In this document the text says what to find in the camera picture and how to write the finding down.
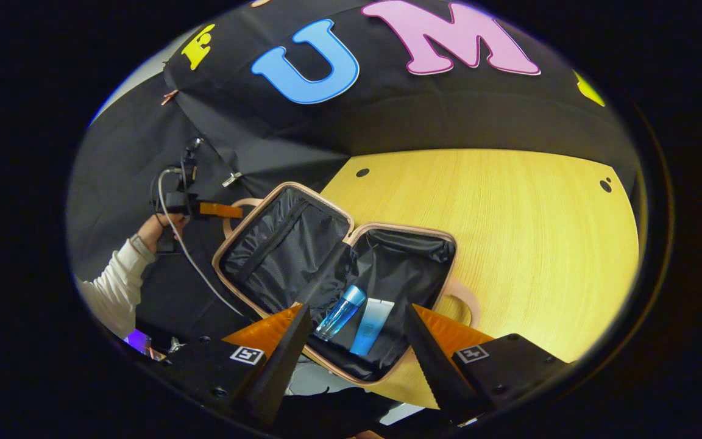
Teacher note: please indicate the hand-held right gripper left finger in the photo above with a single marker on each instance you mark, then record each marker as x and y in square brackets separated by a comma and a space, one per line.
[284, 366]

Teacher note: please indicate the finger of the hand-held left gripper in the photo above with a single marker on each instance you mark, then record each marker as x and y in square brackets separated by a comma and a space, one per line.
[220, 210]

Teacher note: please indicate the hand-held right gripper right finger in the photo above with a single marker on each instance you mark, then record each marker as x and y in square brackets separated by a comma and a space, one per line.
[433, 366]

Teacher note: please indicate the white blue cream tube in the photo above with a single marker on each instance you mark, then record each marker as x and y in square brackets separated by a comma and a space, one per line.
[372, 326]

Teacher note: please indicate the blue cap glass bottle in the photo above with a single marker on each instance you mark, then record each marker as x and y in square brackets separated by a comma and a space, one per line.
[339, 312]

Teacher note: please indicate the small white clip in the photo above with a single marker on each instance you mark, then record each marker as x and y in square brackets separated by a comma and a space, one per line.
[232, 179]

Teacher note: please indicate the small copper clip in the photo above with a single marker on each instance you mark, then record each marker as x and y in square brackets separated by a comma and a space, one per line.
[169, 97]

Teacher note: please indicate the purple lit object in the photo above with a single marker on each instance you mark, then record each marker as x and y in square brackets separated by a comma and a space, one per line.
[138, 341]

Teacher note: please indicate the black backdrop cloth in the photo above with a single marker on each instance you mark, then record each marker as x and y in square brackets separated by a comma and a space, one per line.
[387, 122]

